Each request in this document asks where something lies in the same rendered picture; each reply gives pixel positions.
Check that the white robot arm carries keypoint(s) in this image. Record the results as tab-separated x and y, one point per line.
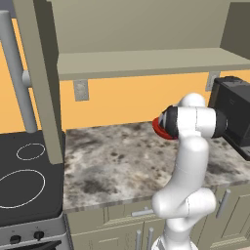
190	169

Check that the red bowl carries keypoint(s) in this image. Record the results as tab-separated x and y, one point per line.
157	128

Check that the olive cabinet door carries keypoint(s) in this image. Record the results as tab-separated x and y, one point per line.
40	81

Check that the olive drawer front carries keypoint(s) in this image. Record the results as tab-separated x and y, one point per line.
120	211

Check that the black hob stove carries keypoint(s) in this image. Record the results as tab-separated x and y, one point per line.
29	182

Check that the olive base cupboard door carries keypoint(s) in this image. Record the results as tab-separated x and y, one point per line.
104	239
158	234
234	218

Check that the black stove knob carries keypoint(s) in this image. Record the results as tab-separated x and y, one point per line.
15	239
39	235

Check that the grey wall outlet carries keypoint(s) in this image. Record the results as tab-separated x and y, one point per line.
211	80
81	90

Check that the olive open wall cabinet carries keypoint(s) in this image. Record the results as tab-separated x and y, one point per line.
146	62

